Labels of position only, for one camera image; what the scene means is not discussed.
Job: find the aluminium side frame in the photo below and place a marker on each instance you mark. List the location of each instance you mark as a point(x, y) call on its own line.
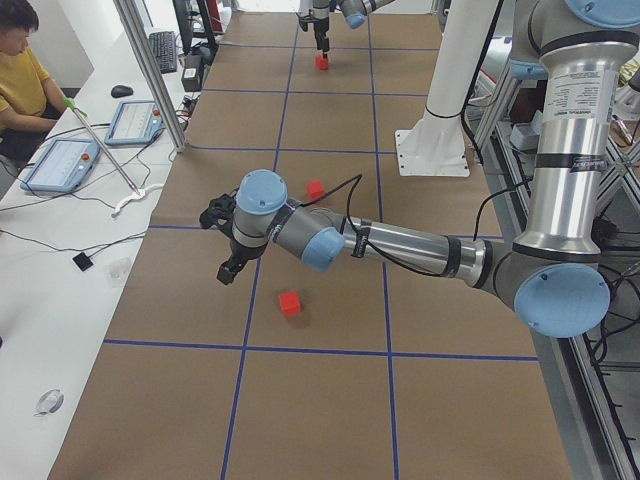
point(548, 275)

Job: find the black computer mouse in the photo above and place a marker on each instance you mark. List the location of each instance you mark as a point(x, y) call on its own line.
point(120, 91)

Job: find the person in yellow shirt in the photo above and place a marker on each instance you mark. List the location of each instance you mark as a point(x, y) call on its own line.
point(31, 101)

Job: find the clear plastic bag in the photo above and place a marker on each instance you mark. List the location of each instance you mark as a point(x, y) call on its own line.
point(117, 272)

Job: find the far blue teach pendant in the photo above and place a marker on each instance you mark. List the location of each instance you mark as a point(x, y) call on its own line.
point(135, 123)

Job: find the aluminium frame post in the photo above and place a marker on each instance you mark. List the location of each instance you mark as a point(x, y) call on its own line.
point(137, 36)

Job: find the near blue teach pendant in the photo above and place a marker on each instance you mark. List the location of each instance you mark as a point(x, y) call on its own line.
point(62, 167)

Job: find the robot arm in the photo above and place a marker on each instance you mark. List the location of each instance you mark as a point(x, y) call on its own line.
point(353, 11)
point(266, 214)

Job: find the white central pedestal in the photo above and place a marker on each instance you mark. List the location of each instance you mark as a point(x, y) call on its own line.
point(435, 146)

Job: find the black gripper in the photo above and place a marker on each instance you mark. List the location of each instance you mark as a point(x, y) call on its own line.
point(241, 253)
point(318, 25)

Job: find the blue teach pendant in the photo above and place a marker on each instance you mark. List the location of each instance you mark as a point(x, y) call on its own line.
point(135, 123)
point(62, 167)

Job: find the small black square pad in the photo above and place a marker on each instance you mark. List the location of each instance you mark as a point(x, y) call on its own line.
point(82, 261)

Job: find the black keyboard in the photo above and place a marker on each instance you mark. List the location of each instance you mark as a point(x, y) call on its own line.
point(163, 48)

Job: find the red cube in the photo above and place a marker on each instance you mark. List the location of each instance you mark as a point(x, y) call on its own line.
point(315, 189)
point(289, 303)
point(321, 62)

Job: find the black power adapter box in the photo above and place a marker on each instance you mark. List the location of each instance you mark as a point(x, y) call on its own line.
point(191, 77)

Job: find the white curved plastic piece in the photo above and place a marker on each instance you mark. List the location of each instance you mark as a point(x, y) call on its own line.
point(134, 197)

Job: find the clear tape roll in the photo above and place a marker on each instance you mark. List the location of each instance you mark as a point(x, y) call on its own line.
point(49, 403)

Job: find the metal rod green handle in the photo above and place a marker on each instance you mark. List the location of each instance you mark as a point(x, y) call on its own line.
point(81, 116)

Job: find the wrist black camera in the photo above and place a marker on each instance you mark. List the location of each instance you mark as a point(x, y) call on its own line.
point(219, 213)

